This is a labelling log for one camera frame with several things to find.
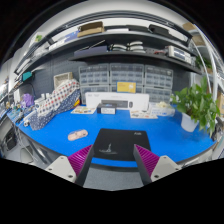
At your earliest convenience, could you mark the purple bag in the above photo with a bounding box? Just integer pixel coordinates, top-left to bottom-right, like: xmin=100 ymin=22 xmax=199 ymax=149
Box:
xmin=21 ymin=93 xmax=34 ymax=108

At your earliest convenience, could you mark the black mouse pad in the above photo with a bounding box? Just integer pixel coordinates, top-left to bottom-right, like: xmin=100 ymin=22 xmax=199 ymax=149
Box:
xmin=90 ymin=128 xmax=152 ymax=162

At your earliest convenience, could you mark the yellow card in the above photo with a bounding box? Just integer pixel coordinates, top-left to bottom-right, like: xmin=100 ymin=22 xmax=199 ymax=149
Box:
xmin=116 ymin=81 xmax=137 ymax=94

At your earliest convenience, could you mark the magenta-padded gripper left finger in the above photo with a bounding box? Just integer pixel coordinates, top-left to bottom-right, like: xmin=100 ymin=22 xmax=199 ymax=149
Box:
xmin=44 ymin=144 xmax=95 ymax=188

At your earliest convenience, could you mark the green potted plant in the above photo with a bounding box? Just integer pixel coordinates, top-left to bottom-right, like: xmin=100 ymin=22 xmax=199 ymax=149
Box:
xmin=170 ymin=77 xmax=221 ymax=136

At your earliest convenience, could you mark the grey small-parts drawer cabinet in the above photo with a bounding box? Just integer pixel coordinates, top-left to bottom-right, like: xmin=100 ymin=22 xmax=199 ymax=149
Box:
xmin=78 ymin=63 xmax=111 ymax=103
xmin=109 ymin=63 xmax=145 ymax=94
xmin=143 ymin=64 xmax=175 ymax=104

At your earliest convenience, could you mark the long white keyboard box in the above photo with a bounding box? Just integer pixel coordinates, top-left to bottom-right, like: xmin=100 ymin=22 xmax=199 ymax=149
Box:
xmin=85 ymin=92 xmax=150 ymax=112

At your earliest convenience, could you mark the white woven basket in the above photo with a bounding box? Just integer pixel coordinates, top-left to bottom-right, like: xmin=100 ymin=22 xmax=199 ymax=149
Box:
xmin=53 ymin=71 xmax=74 ymax=89

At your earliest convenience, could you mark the white metal rack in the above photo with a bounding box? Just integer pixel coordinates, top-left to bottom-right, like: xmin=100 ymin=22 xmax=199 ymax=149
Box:
xmin=182 ymin=21 xmax=224 ymax=116

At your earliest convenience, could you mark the clear plastic box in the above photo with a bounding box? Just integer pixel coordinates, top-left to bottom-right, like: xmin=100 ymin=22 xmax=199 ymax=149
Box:
xmin=148 ymin=101 xmax=176 ymax=118

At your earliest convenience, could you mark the dark wall shelf unit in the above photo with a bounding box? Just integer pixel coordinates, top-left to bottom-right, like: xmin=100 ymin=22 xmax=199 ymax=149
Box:
xmin=13 ymin=11 xmax=204 ymax=76

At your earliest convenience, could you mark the transparent pink computer mouse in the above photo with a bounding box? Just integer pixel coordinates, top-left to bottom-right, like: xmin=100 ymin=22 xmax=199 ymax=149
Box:
xmin=67 ymin=129 xmax=89 ymax=142

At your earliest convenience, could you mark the red blue checked cloth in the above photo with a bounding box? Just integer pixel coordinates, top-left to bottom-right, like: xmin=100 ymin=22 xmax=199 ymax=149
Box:
xmin=35 ymin=78 xmax=81 ymax=118

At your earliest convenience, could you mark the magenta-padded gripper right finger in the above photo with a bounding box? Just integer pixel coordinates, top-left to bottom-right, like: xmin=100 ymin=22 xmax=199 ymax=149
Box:
xmin=133 ymin=143 xmax=183 ymax=186

